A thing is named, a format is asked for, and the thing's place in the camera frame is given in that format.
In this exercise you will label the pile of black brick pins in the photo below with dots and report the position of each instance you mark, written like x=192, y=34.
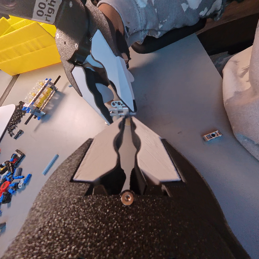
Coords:
x=16, y=117

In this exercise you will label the person's right forearm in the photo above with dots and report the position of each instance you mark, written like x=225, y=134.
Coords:
x=170, y=16

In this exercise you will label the small silver brick connector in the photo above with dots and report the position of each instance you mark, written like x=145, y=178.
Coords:
x=212, y=135

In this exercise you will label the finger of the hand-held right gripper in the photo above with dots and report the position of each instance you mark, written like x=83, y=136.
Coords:
x=87, y=83
x=115, y=68

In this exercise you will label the black brick pin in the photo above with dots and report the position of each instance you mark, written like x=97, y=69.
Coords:
x=18, y=134

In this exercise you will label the yellow and clear brick model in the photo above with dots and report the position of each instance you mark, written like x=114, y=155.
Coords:
x=40, y=96

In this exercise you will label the grey brick beam assembly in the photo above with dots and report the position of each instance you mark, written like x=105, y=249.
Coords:
x=118, y=108

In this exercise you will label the pile of blue brick pieces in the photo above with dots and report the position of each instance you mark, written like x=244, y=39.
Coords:
x=12, y=178

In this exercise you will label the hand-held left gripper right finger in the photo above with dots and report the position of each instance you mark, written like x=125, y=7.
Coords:
x=158, y=158

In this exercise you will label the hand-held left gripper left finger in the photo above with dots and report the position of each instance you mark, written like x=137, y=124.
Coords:
x=97, y=158

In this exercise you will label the white paper sheet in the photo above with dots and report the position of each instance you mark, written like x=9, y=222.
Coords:
x=5, y=121

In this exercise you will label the thin grey axle rod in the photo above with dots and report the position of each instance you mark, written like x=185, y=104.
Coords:
x=50, y=164

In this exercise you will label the grey desk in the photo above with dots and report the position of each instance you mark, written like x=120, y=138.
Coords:
x=182, y=93

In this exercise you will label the large yellow parts bin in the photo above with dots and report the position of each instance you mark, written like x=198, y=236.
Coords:
x=24, y=48

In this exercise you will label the person's right hand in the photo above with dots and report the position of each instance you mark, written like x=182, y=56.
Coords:
x=115, y=22

